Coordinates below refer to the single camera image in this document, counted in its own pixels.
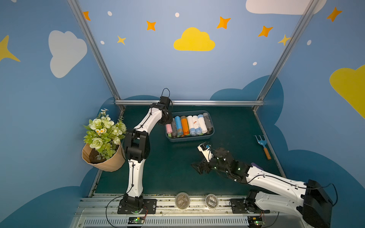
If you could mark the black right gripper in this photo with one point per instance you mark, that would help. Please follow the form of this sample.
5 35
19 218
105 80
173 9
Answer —
208 164

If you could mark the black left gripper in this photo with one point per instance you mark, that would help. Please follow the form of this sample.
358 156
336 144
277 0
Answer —
167 118

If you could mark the pink bag roll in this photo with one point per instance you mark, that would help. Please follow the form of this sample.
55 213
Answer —
169 130

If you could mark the blue roll gold end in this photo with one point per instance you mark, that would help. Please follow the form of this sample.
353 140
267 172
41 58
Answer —
179 126

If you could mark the white roll red label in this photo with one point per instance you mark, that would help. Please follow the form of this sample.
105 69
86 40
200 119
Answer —
197 127

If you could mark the white roll blue end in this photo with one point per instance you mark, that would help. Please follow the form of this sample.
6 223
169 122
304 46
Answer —
202 124

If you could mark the translucent grey roll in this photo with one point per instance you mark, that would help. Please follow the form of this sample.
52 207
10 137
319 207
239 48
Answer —
208 123

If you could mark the dark grey bag roll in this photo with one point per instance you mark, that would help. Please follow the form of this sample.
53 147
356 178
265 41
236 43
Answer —
174 129

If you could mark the small white roll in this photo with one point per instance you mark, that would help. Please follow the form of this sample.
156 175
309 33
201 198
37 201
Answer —
192 130

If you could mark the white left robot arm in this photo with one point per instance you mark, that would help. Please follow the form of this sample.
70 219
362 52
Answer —
137 148

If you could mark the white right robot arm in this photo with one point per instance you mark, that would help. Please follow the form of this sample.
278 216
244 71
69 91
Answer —
306 200

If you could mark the teal plastic storage box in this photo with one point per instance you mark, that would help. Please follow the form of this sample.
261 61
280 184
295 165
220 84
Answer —
188 137

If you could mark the right clear round dish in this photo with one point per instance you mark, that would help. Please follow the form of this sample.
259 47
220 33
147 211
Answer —
211 201

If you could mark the clear round dish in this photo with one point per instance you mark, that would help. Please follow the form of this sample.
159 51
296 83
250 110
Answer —
182 201
211 201

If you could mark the left clear round dish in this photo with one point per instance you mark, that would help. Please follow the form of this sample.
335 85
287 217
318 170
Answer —
182 201

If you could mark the purple object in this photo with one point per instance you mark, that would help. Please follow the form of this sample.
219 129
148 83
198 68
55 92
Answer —
255 165

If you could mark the blue garden fork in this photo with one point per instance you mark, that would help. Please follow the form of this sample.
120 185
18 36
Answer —
262 141

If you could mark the artificial flower bouquet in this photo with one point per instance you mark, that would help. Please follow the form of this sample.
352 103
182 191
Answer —
104 136

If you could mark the beige flower pot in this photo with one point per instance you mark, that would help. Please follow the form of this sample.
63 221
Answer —
111 165

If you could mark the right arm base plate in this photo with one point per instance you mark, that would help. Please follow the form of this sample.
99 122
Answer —
240 206

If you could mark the metal enclosure frame bar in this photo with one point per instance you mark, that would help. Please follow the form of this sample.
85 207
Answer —
193 102

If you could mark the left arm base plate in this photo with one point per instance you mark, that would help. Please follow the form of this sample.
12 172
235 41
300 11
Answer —
137 206

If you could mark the metal rail frame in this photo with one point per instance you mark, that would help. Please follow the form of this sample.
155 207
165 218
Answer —
100 211

